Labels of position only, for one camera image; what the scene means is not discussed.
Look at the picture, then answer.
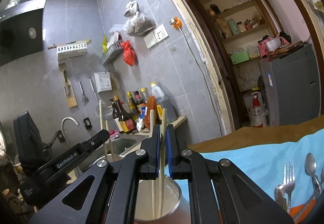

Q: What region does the green box on shelf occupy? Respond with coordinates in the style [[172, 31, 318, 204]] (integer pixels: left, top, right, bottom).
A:
[[230, 50, 250, 65]]

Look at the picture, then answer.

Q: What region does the chrome faucet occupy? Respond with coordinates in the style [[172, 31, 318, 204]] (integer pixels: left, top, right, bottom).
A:
[[60, 116, 80, 148]]

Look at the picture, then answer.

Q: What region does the grey plastic bag hanging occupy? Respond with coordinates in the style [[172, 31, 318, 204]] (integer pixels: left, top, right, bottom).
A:
[[123, 0, 155, 37]]

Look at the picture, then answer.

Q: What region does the dark soy sauce bottle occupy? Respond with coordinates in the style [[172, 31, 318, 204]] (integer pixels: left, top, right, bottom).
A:
[[113, 95, 136, 133]]

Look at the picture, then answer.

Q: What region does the white utensil holder cup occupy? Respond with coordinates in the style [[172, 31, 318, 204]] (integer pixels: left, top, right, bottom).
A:
[[94, 154, 192, 224]]

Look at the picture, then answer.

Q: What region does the large vinegar jug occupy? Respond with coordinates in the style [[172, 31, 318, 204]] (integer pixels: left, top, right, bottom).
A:
[[150, 82, 177, 123]]

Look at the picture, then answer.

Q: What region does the red plastic bag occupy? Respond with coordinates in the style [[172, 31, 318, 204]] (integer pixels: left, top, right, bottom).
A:
[[121, 40, 136, 66]]

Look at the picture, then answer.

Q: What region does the silver spoon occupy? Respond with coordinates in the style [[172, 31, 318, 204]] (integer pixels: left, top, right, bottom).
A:
[[305, 153, 322, 198]]

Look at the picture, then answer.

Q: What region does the metal bowl on fridge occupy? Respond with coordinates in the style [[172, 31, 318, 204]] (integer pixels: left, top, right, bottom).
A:
[[265, 37, 282, 52]]

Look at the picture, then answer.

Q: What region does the brown tablecloth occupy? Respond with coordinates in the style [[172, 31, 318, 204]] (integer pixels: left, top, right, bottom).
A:
[[188, 115, 323, 153]]

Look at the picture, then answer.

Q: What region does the brown sauce pouch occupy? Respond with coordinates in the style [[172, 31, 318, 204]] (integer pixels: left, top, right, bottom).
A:
[[144, 95, 157, 131]]

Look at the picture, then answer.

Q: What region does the wooden knife holder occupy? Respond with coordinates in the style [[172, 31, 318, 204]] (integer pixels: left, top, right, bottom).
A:
[[59, 63, 78, 109]]

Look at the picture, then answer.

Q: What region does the black range hood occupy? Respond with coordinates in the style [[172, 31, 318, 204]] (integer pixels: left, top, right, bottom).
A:
[[0, 0, 46, 65]]

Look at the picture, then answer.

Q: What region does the silver butter knife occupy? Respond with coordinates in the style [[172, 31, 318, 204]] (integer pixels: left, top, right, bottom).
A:
[[274, 184, 287, 211]]

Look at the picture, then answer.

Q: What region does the wall socket panel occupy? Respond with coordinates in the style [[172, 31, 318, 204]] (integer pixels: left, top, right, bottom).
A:
[[144, 24, 169, 49]]

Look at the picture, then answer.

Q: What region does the silver fork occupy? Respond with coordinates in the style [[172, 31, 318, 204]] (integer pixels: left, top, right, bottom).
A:
[[283, 160, 295, 214]]

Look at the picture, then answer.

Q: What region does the red white bottle on floor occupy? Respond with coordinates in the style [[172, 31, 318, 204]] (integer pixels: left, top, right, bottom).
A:
[[250, 92, 268, 128]]

